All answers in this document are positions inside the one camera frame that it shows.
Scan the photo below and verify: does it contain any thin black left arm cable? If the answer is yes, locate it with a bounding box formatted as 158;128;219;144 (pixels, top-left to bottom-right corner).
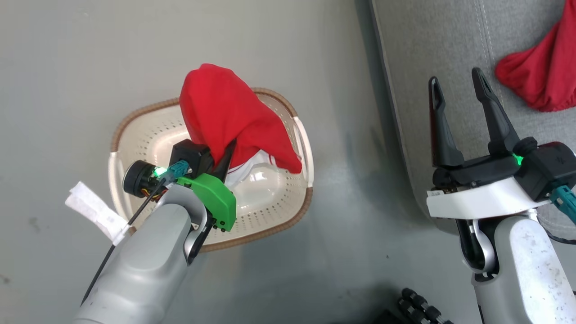
80;173;174;306

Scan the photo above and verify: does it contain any beige perforated laundry basket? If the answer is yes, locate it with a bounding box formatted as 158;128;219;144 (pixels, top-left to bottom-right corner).
108;87;314;252

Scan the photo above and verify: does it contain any plain red garment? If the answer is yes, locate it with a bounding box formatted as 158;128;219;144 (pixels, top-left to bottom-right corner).
495;0;576;112

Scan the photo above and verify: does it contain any teal left camera connector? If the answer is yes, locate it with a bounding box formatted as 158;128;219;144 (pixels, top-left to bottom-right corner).
164;161;192;180

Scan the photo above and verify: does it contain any red garment with white trim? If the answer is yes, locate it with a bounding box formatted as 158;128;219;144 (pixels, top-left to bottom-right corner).
179;63;303;189

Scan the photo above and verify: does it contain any white cable label tag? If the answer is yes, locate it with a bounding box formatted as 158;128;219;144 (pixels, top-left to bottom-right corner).
64;181;131;246

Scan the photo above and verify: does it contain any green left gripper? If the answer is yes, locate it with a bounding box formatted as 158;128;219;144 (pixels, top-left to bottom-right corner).
177;139;238;233

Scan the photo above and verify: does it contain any teal right camera connector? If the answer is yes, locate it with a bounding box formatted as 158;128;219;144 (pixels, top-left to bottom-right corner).
550;185;576;225

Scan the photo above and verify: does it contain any teal camera connector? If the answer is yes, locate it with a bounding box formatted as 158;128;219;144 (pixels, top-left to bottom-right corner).
550;185;576;225
164;161;192;180

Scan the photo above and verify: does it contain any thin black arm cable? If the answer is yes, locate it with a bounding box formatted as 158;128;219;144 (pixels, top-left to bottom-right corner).
80;173;174;306
538;216;576;246

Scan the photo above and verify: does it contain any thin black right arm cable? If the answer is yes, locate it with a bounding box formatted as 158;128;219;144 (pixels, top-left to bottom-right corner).
538;216;576;246

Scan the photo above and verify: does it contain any grey fabric sofa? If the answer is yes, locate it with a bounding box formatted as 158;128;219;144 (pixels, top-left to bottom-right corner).
369;0;576;239

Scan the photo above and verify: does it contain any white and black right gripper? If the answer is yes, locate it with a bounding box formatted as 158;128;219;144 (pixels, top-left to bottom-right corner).
426;67;550;220

